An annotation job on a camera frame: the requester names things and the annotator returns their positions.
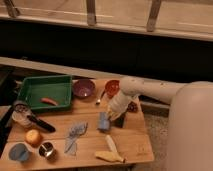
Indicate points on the cream handled brush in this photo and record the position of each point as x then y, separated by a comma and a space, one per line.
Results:
111, 144

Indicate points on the black handled tool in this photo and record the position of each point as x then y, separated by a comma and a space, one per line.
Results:
41, 123

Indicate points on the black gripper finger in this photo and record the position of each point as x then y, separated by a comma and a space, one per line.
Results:
120, 121

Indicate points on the dark red small object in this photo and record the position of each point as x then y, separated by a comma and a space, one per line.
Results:
132, 107

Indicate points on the small metal cup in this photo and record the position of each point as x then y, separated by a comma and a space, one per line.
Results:
46, 150

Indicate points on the green plastic tray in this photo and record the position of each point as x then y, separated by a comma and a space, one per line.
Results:
56, 87

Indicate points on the red sausage toy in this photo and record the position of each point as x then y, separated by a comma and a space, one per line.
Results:
49, 101

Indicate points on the orange fruit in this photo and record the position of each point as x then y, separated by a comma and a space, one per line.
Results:
33, 137

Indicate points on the blue grey cloth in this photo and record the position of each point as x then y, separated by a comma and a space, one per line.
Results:
74, 132

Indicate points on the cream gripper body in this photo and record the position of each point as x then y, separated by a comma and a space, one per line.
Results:
119, 104

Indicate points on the blue sponge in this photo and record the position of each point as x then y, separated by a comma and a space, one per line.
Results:
103, 123

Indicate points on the red bowl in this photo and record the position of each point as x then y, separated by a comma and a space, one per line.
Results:
111, 88

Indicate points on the metal spoon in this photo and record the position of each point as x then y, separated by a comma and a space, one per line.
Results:
99, 99

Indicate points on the blue plastic cup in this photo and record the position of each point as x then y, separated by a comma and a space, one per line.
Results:
19, 152

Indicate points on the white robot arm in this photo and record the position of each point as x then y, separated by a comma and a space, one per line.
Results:
190, 128

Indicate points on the purple bowl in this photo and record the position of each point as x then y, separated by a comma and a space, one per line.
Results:
83, 88

